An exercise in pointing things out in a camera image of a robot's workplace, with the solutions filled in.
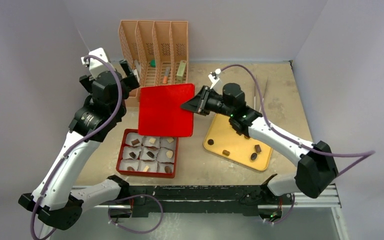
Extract red chocolate box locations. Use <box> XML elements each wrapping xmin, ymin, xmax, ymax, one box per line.
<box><xmin>115</xmin><ymin>129</ymin><xmax>179</xmax><ymax>179</ymax></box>

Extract red lid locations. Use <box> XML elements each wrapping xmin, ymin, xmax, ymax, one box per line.
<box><xmin>137</xmin><ymin>83</ymin><xmax>195</xmax><ymax>138</ymax></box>

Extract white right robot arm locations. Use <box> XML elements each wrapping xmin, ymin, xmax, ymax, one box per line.
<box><xmin>138</xmin><ymin>83</ymin><xmax>339</xmax><ymax>204</ymax></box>

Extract yellow tray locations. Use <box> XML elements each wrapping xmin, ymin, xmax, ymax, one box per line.
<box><xmin>203</xmin><ymin>114</ymin><xmax>273</xmax><ymax>172</ymax></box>

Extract white chocolate oval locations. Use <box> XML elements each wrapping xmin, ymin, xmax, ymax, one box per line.
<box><xmin>166</xmin><ymin>150</ymin><xmax>174</xmax><ymax>159</ymax></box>

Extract white chocolate square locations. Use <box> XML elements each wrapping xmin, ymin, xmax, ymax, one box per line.
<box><xmin>166</xmin><ymin>137</ymin><xmax>174</xmax><ymax>143</ymax></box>

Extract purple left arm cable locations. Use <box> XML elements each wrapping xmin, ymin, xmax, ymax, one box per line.
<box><xmin>29</xmin><ymin>54</ymin><xmax>124</xmax><ymax>240</ymax></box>

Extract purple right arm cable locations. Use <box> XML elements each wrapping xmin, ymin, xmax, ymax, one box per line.
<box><xmin>220</xmin><ymin>64</ymin><xmax>376</xmax><ymax>178</ymax></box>

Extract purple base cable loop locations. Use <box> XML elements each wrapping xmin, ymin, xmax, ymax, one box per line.
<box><xmin>107</xmin><ymin>194</ymin><xmax>165</xmax><ymax>235</ymax></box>

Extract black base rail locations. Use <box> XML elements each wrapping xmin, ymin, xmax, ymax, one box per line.
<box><xmin>105</xmin><ymin>175</ymin><xmax>296</xmax><ymax>220</ymax></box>

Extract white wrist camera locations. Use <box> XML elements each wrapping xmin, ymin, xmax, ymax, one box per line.
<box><xmin>80</xmin><ymin>47</ymin><xmax>115</xmax><ymax>79</ymax></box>
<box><xmin>208</xmin><ymin>68</ymin><xmax>223</xmax><ymax>91</ymax></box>

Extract brown rectangular chocolate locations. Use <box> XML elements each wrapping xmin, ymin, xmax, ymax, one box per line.
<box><xmin>254</xmin><ymin>144</ymin><xmax>262</xmax><ymax>154</ymax></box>

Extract metal tongs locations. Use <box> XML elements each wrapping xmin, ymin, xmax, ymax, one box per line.
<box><xmin>253</xmin><ymin>77</ymin><xmax>269</xmax><ymax>113</ymax></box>

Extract dark round chocolate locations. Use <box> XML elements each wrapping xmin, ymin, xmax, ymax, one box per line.
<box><xmin>250</xmin><ymin>152</ymin><xmax>258</xmax><ymax>162</ymax></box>

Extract brown ridged chocolate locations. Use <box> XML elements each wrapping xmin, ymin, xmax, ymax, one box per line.
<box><xmin>222</xmin><ymin>150</ymin><xmax>230</xmax><ymax>156</ymax></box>

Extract pink plastic desk organizer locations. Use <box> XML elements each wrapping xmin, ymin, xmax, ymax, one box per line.
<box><xmin>118</xmin><ymin>20</ymin><xmax>190</xmax><ymax>109</ymax></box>

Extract green small carton box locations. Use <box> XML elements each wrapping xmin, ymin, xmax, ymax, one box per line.
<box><xmin>175</xmin><ymin>60</ymin><xmax>187</xmax><ymax>84</ymax></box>

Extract dark fluted chocolate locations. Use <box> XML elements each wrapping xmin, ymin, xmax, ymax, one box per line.
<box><xmin>207</xmin><ymin>139</ymin><xmax>214</xmax><ymax>146</ymax></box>

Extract green eraser block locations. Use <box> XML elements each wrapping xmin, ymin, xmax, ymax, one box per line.
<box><xmin>149</xmin><ymin>59</ymin><xmax>157</xmax><ymax>68</ymax></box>

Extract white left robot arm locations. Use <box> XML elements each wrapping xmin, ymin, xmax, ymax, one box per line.
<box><xmin>18</xmin><ymin>55</ymin><xmax>140</xmax><ymax>235</ymax></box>

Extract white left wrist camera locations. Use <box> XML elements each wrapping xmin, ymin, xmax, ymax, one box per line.
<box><xmin>80</xmin><ymin>47</ymin><xmax>115</xmax><ymax>79</ymax></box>

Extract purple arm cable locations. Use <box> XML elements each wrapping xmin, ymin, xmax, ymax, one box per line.
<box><xmin>29</xmin><ymin>54</ymin><xmax>124</xmax><ymax>240</ymax></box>
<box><xmin>220</xmin><ymin>64</ymin><xmax>376</xmax><ymax>178</ymax></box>

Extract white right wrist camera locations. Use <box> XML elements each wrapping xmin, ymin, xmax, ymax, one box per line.
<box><xmin>208</xmin><ymin>68</ymin><xmax>223</xmax><ymax>91</ymax></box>

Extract brown chocolate piece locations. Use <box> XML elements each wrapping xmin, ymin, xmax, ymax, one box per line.
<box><xmin>130</xmin><ymin>139</ymin><xmax>141</xmax><ymax>146</ymax></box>

